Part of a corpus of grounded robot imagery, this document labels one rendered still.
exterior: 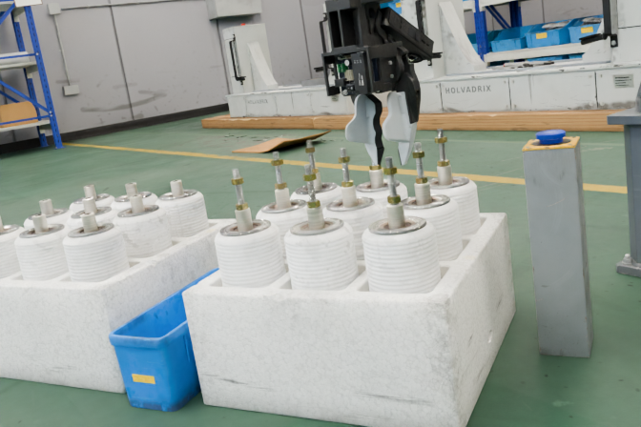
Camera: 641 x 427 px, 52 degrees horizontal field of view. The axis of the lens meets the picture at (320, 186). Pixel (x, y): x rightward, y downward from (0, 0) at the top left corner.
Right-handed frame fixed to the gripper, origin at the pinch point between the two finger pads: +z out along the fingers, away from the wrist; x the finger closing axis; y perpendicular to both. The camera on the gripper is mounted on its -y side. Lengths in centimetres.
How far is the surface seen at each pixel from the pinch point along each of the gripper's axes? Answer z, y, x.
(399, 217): 8.1, 1.6, 0.9
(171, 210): 11, -4, -56
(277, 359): 26.0, 12.6, -14.4
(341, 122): 30, -253, -216
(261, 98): 13, -285, -316
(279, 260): 14.4, 5.6, -18.3
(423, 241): 10.8, 2.2, 4.5
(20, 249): 11, 22, -64
